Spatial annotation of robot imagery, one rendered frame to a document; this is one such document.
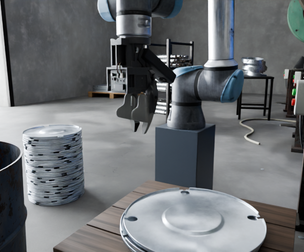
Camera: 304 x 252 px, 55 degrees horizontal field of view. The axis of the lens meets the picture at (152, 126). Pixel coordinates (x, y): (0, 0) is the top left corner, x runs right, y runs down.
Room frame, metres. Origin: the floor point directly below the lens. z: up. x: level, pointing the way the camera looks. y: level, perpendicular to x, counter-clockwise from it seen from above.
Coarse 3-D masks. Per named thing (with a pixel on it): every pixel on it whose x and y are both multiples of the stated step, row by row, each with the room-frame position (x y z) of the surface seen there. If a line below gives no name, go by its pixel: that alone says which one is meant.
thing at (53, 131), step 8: (32, 128) 1.54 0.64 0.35; (40, 128) 1.54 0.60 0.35; (48, 128) 1.51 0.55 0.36; (56, 128) 1.51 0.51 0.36; (64, 128) 1.54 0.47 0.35; (72, 128) 1.54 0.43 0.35; (80, 128) 1.53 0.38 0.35; (32, 136) 1.34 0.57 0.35; (40, 136) 1.33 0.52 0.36; (48, 136) 1.33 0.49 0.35; (56, 136) 1.35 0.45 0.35
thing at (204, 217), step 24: (168, 192) 0.69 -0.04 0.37; (192, 192) 0.69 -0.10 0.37; (216, 192) 0.68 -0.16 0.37; (144, 216) 0.57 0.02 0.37; (168, 216) 0.56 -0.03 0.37; (192, 216) 0.56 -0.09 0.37; (216, 216) 0.56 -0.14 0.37; (240, 216) 0.57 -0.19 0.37; (144, 240) 0.48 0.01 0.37; (168, 240) 0.48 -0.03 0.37; (192, 240) 0.48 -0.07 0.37; (216, 240) 0.48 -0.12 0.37; (240, 240) 0.48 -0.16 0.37
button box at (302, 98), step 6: (300, 84) 1.12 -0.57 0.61; (300, 90) 1.12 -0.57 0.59; (300, 96) 1.12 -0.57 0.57; (300, 102) 1.12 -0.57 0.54; (294, 108) 1.14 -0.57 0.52; (300, 108) 1.12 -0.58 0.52; (294, 114) 1.13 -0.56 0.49; (300, 114) 1.12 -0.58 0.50; (300, 120) 1.17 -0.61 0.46; (300, 126) 1.17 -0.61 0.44; (300, 132) 1.17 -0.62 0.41; (300, 138) 1.17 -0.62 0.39
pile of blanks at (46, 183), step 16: (32, 144) 1.37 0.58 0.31; (48, 144) 1.33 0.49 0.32; (64, 144) 1.36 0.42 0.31; (80, 144) 1.46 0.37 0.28; (32, 160) 1.36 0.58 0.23; (48, 160) 1.36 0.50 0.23; (64, 160) 1.38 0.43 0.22; (80, 160) 1.45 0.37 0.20; (32, 176) 1.37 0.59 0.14; (48, 176) 1.33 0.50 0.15; (64, 176) 1.36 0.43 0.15; (80, 176) 1.44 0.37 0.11; (32, 192) 1.37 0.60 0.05; (48, 192) 1.33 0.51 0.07; (64, 192) 1.37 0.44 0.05; (80, 192) 1.44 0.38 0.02
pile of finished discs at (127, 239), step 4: (184, 192) 0.70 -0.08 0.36; (188, 192) 0.70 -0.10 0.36; (124, 212) 0.59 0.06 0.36; (248, 216) 0.58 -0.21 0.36; (252, 216) 0.58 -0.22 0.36; (120, 220) 0.55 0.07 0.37; (128, 220) 0.56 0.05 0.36; (132, 220) 0.56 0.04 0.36; (120, 224) 0.54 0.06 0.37; (120, 228) 0.53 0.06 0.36; (124, 228) 0.53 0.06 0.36; (120, 232) 0.53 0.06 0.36; (124, 232) 0.52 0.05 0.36; (124, 236) 0.52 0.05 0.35; (128, 236) 0.52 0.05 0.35; (124, 240) 0.50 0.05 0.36; (128, 240) 0.48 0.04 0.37; (132, 240) 0.49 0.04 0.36; (128, 244) 0.48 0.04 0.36; (132, 244) 0.47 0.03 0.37; (136, 244) 0.48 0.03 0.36; (132, 248) 0.47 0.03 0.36; (136, 248) 0.46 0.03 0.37; (140, 248) 0.47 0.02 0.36
